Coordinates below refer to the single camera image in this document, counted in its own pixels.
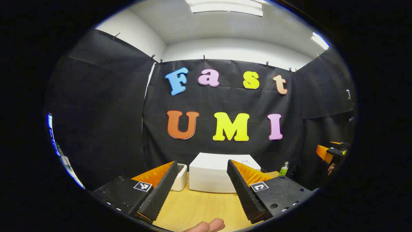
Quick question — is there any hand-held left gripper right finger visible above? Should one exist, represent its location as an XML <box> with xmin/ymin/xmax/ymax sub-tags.
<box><xmin>227</xmin><ymin>159</ymin><xmax>314</xmax><ymax>224</ymax></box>

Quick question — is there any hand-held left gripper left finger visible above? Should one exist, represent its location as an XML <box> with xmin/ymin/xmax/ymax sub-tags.
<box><xmin>92</xmin><ymin>161</ymin><xmax>178</xmax><ymax>221</ymax></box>

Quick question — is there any white microwave oven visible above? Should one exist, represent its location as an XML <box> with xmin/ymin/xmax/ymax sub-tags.
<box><xmin>189</xmin><ymin>152</ymin><xmax>262</xmax><ymax>194</ymax></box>

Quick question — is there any white toaster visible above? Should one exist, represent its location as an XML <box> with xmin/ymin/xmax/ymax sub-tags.
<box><xmin>171</xmin><ymin>163</ymin><xmax>188</xmax><ymax>191</ymax></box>

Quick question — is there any black backdrop cloth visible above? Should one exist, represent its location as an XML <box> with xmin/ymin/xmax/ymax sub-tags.
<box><xmin>45</xmin><ymin>28</ymin><xmax>356</xmax><ymax>190</ymax></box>

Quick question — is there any small ceiling light panel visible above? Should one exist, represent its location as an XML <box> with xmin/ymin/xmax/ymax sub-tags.
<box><xmin>311</xmin><ymin>32</ymin><xmax>330</xmax><ymax>50</ymax></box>

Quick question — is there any computer monitor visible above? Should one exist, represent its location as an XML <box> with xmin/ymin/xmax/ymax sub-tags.
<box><xmin>47</xmin><ymin>113</ymin><xmax>62</xmax><ymax>157</ymax></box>

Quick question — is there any large ceiling light panel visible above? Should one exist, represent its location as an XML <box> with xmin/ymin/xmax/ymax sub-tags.
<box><xmin>186</xmin><ymin>0</ymin><xmax>264</xmax><ymax>17</ymax></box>

